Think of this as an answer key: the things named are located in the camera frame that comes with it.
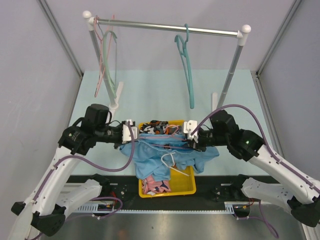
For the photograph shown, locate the pink and navy shorts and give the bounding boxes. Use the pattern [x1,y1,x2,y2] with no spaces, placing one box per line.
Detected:
[142,175,172,195]

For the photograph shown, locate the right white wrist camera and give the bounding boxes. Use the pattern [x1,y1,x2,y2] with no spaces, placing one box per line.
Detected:
[182,120,198,142]

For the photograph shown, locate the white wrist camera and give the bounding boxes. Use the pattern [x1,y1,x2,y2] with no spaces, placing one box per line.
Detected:
[182,120,198,142]
[122,119,139,144]

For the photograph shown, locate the teal plastic hanger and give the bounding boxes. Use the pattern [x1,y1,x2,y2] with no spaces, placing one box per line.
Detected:
[174,23,195,109]

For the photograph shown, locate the light blue shorts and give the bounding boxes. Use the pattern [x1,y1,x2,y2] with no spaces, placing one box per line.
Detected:
[118,133,220,182]

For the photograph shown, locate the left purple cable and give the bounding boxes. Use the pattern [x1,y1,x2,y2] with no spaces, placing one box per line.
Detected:
[27,122,138,240]

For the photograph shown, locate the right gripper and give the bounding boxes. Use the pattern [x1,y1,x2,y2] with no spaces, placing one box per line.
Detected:
[181,129,229,152]

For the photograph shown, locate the camouflage orange black shorts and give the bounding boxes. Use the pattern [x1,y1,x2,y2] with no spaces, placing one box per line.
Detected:
[139,120,171,135]

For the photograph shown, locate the yellow plastic bin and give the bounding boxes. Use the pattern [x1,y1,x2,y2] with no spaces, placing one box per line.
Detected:
[138,120,196,198]

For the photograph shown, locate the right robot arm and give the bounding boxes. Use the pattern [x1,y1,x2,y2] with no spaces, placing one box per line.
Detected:
[182,106,320,228]

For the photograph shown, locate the grey printed shorts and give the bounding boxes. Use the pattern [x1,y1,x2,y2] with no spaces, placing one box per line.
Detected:
[172,125,184,137]

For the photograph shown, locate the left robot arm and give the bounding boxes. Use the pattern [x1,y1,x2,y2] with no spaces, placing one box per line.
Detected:
[8,104,137,240]

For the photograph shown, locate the pale green plastic hanger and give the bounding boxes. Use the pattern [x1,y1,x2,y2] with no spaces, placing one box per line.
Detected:
[101,29,118,99]

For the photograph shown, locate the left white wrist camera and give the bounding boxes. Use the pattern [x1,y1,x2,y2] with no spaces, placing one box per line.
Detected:
[122,119,139,144]

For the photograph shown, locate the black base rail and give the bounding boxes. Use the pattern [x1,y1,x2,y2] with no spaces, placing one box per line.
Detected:
[39,174,306,215]

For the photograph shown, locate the white and metal clothes rack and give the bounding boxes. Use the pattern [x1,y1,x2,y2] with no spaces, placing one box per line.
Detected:
[82,10,252,114]

